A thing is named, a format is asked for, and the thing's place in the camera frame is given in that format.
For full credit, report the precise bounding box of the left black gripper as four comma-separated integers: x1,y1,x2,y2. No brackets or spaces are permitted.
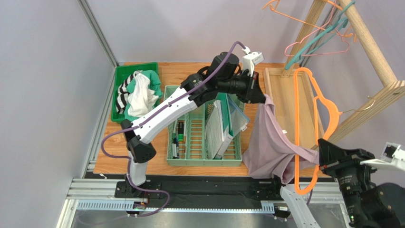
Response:
217,69,268,104

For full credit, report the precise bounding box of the mauve tank top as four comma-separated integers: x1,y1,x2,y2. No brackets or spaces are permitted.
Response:
242,95,319,185

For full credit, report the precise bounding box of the orange clothes hanger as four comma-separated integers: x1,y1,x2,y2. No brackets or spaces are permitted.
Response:
262,0,358,43

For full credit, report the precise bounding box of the green tank top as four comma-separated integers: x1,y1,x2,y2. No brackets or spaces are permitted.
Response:
123,69,164,125

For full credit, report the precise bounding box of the teal plastic hanger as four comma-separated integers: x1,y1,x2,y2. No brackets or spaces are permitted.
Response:
284,0,355,70

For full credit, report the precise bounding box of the black white striped tank top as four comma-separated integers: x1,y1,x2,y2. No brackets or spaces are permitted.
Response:
115,72,136,114

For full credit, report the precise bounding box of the pink wire hanger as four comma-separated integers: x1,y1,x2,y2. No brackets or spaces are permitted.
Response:
284,0,355,60

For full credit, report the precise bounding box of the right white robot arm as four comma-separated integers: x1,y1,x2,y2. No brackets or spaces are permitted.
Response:
318,139,405,228

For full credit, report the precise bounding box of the wooden clothes rack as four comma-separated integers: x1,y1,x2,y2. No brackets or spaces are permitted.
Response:
264,0,405,148

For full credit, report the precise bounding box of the clear zip pouch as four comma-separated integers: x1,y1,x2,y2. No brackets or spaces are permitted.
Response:
227,95,250,137

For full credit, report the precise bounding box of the mint green file organizer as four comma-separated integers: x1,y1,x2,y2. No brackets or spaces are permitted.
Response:
166,101,242,167

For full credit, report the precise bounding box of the black marker green cap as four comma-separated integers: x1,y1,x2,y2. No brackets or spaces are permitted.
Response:
177,121,184,142

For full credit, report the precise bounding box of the white pen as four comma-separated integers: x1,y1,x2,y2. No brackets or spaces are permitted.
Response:
172,120,179,159

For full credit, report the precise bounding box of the green plastic tray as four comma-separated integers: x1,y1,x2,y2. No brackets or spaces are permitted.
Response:
111,62,163,124

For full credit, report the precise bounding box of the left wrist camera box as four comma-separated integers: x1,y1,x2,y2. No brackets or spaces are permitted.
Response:
241,46,264,77

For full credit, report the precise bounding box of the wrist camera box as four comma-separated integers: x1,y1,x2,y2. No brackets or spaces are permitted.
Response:
241,46,264,77
360,142,405,171

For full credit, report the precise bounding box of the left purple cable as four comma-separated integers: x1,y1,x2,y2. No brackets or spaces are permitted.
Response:
100,41,247,159

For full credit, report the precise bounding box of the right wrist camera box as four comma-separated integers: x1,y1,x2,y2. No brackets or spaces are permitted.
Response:
360,142,405,171

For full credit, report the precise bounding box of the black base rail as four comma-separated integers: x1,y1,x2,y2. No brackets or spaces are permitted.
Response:
72,174,348,222

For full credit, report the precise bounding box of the aluminium frame post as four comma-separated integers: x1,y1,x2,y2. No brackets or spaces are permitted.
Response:
78,0,119,67

